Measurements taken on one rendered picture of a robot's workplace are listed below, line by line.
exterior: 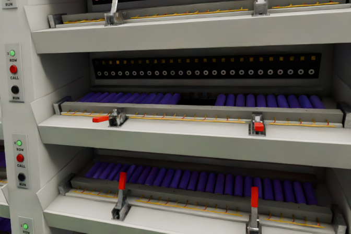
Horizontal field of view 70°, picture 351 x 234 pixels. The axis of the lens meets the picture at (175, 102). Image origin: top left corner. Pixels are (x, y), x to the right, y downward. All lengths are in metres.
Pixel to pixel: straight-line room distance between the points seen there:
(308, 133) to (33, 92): 0.53
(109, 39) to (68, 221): 0.40
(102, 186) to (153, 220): 0.15
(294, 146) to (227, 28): 0.22
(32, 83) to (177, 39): 0.32
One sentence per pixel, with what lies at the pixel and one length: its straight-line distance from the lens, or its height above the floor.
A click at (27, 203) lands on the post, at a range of 0.69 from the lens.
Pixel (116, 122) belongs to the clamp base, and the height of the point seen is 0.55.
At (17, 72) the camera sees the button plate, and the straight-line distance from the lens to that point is 0.63.
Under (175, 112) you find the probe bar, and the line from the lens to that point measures 0.50.
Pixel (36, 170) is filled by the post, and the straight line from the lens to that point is 0.64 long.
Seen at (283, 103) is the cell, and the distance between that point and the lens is 0.52.
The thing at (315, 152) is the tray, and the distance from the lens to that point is 0.46.
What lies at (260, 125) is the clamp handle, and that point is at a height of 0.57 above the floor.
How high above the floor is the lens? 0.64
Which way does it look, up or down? 6 degrees down
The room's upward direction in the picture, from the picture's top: straight up
